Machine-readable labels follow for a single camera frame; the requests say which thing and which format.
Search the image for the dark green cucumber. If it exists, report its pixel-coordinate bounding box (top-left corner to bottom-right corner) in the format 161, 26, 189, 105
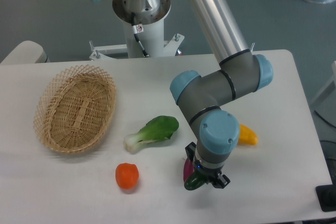
184, 171, 207, 190

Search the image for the white furniture leg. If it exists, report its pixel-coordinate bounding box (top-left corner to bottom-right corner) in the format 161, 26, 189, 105
310, 61, 335, 109

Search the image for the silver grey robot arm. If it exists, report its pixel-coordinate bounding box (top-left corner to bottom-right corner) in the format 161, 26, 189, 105
94, 0, 273, 190

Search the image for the orange bell pepper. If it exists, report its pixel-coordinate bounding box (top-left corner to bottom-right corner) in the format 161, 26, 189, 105
115, 163, 139, 189

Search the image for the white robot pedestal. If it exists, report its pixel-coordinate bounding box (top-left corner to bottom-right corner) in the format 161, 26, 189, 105
90, 0, 184, 60

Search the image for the green bok choy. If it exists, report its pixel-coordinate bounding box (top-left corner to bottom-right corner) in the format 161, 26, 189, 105
123, 115, 179, 154

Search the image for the woven wicker basket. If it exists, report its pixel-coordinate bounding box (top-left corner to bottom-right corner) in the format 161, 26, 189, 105
34, 65, 117, 154

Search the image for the yellow bell pepper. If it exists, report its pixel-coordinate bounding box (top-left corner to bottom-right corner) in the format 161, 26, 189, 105
238, 124, 258, 146

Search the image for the purple eggplant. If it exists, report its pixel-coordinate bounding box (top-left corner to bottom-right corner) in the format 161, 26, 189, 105
183, 158, 194, 182

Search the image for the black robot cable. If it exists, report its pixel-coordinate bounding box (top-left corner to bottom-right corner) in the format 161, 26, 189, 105
130, 12, 150, 58

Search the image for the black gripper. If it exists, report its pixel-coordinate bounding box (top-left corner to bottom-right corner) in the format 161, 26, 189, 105
185, 142, 230, 189

